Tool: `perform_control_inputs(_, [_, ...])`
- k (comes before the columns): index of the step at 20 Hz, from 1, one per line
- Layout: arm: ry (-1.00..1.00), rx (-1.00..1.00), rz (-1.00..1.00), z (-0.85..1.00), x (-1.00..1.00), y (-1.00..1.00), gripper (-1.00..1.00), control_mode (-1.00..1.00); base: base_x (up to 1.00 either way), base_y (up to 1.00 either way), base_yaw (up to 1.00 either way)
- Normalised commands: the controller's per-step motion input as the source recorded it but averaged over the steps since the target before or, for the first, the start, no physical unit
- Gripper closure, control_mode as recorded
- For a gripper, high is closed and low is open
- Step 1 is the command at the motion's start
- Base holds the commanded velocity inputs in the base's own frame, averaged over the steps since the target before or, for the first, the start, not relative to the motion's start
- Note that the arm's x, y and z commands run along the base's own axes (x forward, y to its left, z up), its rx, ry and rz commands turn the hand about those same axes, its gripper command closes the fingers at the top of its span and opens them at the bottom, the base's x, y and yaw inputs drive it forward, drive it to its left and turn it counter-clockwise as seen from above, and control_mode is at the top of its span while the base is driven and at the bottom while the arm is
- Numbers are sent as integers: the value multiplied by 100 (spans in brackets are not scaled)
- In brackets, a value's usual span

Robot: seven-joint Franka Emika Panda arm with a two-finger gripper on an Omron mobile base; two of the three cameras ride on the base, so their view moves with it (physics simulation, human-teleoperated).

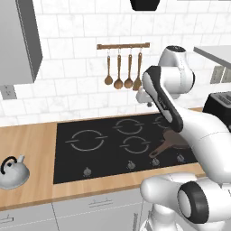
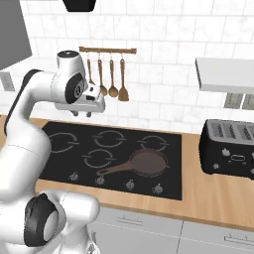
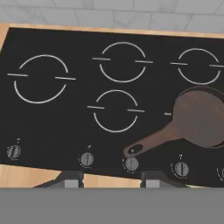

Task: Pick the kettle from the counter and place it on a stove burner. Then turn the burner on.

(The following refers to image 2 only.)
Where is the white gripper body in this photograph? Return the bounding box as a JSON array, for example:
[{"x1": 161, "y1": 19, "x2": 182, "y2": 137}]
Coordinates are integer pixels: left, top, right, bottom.
[{"x1": 54, "y1": 95, "x2": 107, "y2": 114}]

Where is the wooden hanging ladle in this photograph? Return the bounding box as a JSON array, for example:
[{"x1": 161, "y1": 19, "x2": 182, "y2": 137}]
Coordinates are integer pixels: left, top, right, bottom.
[{"x1": 96, "y1": 53, "x2": 109, "y2": 97}]

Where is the wooden hanging spoon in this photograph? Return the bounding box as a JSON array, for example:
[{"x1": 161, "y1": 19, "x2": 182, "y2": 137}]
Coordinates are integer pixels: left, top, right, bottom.
[{"x1": 107, "y1": 54, "x2": 119, "y2": 99}]

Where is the wooden hanging fork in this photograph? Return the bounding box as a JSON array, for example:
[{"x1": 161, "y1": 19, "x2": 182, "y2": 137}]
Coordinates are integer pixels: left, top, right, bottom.
[{"x1": 86, "y1": 54, "x2": 97, "y2": 86}]

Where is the wooden hanging spatula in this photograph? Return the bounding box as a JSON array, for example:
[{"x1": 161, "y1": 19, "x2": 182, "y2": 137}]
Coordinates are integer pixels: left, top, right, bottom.
[{"x1": 117, "y1": 54, "x2": 130, "y2": 103}]

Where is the black hob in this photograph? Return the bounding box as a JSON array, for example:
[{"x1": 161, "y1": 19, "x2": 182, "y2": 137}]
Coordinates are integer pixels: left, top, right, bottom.
[{"x1": 37, "y1": 121, "x2": 184, "y2": 201}]

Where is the brown frying pan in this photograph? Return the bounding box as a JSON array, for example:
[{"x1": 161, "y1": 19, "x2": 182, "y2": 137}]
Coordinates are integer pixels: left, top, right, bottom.
[{"x1": 95, "y1": 148, "x2": 170, "y2": 179}]

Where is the black range hood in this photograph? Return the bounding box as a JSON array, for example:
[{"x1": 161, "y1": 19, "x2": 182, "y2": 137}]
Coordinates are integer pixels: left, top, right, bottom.
[{"x1": 62, "y1": 0, "x2": 98, "y2": 14}]

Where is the grey drawer front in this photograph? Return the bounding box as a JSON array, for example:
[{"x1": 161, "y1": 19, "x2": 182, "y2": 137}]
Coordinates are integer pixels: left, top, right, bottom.
[
  {"x1": 94, "y1": 205, "x2": 185, "y2": 240},
  {"x1": 180, "y1": 220, "x2": 254, "y2": 254}
]

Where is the grey cupboard door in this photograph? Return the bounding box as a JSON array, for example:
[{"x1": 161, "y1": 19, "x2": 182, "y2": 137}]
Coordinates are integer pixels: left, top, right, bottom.
[{"x1": 86, "y1": 222, "x2": 182, "y2": 254}]

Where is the black toaster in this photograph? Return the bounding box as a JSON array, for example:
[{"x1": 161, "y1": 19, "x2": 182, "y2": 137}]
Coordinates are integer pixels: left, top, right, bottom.
[{"x1": 198, "y1": 118, "x2": 254, "y2": 181}]

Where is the wooden tool rail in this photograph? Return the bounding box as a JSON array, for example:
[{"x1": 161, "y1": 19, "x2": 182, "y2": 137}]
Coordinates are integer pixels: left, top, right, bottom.
[{"x1": 78, "y1": 46, "x2": 138, "y2": 56}]

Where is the grey wall outlet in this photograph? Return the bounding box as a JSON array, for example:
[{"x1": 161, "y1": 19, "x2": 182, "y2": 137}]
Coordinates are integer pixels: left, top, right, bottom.
[
  {"x1": 0, "y1": 71, "x2": 16, "y2": 92},
  {"x1": 223, "y1": 92, "x2": 245, "y2": 110},
  {"x1": 241, "y1": 93, "x2": 254, "y2": 111}
]

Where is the grey wall cupboard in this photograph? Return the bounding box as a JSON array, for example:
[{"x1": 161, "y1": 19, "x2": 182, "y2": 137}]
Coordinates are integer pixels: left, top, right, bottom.
[{"x1": 0, "y1": 0, "x2": 34, "y2": 71}]

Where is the grey drawer handle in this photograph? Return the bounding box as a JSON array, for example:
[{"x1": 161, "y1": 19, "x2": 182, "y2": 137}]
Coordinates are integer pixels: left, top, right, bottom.
[
  {"x1": 223, "y1": 233, "x2": 254, "y2": 246},
  {"x1": 116, "y1": 215, "x2": 144, "y2": 227}
]

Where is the white wall shelf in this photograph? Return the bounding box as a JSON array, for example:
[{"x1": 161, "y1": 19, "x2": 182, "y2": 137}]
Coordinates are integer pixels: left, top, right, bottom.
[{"x1": 194, "y1": 57, "x2": 254, "y2": 95}]

